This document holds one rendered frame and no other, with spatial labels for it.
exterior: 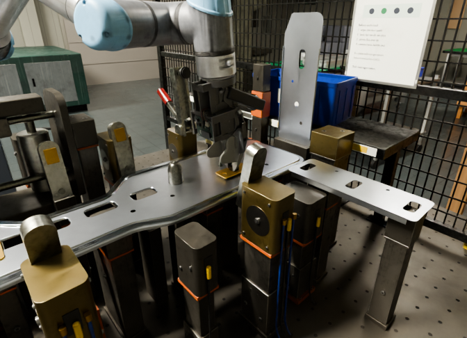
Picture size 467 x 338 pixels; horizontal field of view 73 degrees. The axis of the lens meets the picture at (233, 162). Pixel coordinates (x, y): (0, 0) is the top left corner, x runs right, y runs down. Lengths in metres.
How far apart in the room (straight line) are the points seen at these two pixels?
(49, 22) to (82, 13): 7.24
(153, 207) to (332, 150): 0.46
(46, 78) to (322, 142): 4.93
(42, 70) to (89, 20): 4.91
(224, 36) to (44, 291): 0.46
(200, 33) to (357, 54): 0.64
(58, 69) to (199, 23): 4.94
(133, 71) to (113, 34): 7.69
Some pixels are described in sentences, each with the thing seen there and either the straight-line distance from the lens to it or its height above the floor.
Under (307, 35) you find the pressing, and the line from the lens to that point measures 0.87.
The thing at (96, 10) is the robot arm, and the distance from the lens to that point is 0.53.
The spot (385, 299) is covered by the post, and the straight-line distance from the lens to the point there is 0.80.
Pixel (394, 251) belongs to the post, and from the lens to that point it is 0.73.
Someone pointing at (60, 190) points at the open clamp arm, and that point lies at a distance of 0.73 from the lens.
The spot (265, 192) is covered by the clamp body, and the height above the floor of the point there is 1.04.
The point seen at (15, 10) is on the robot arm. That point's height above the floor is 1.35.
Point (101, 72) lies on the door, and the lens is 7.99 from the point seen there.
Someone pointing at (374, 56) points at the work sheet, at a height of 1.22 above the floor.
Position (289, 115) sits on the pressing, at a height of 1.07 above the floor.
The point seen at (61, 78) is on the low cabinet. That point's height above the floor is 0.54.
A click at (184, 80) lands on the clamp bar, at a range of 0.84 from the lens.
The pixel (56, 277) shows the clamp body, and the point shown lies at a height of 1.05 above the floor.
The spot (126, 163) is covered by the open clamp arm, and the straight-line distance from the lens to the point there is 0.79.
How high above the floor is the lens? 1.32
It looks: 24 degrees down
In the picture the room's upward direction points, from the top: straight up
